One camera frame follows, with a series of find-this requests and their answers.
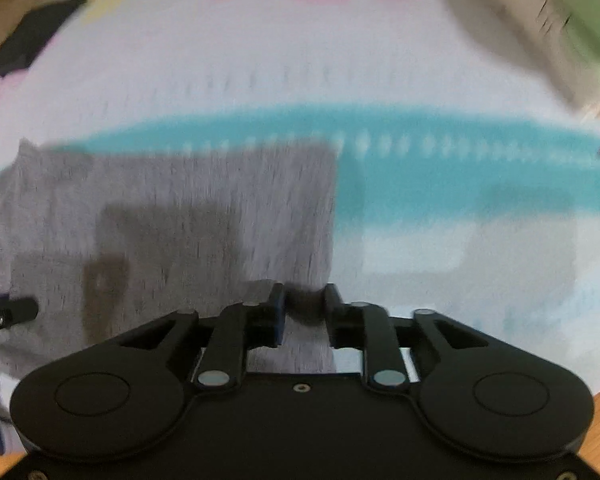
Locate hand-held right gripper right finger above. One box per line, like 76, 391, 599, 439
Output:
322, 283, 488, 390

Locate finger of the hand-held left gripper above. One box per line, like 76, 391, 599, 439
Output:
0, 296, 39, 343

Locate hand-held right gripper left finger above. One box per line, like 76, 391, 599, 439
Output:
114, 282, 287, 390

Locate grey pants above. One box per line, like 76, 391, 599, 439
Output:
0, 137, 339, 377

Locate floral bed sheet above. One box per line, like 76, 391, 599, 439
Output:
0, 0, 600, 396

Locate black cloth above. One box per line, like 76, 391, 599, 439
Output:
0, 0, 89, 79

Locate cream leaf-print folded quilt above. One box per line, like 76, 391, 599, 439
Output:
412, 0, 600, 113

